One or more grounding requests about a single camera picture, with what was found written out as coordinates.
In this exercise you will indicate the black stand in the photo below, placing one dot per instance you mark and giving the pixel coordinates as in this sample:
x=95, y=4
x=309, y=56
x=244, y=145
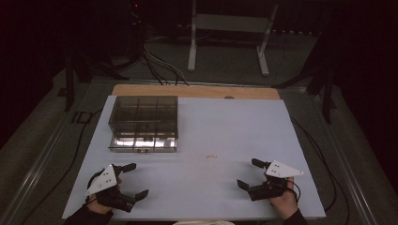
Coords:
x=75, y=72
x=322, y=84

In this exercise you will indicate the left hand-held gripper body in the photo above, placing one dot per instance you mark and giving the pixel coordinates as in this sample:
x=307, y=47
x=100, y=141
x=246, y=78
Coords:
x=103, y=181

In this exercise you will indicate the transparent plastic drawer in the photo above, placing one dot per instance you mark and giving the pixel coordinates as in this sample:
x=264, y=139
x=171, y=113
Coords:
x=142, y=143

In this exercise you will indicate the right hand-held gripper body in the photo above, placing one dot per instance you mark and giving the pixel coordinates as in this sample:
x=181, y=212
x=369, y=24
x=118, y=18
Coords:
x=278, y=170

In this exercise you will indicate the wooden table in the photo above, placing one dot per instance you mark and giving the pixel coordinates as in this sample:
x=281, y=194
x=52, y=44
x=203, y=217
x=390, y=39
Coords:
x=194, y=91

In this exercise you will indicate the transparent plastic drawer cabinet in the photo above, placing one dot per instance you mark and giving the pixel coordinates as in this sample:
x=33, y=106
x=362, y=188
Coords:
x=144, y=115

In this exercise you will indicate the person's left hand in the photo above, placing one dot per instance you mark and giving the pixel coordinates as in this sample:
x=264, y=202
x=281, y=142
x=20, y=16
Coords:
x=101, y=207

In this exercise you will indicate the white table board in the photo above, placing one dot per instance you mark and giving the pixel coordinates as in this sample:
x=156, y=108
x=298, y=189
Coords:
x=219, y=134

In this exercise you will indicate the small golden earring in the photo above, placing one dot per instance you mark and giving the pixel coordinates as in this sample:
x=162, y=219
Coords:
x=211, y=156

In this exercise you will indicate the white metal stand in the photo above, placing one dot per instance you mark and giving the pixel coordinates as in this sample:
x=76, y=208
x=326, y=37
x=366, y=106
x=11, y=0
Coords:
x=228, y=23

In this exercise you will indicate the person's right hand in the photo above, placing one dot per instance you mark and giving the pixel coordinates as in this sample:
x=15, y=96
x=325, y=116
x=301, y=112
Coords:
x=285, y=203

